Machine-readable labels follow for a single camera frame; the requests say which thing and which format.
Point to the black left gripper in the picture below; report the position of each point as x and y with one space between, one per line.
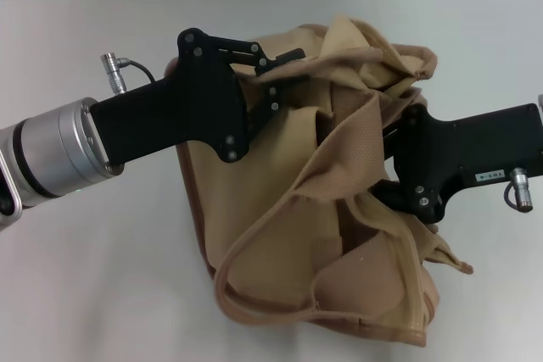
186 112

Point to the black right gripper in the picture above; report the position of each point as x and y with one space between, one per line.
449 154

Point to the khaki canvas food bag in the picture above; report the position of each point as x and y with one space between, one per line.
288 209

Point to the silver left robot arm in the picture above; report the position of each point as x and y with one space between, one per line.
51 154

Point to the white number sticker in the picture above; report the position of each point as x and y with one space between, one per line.
490 176

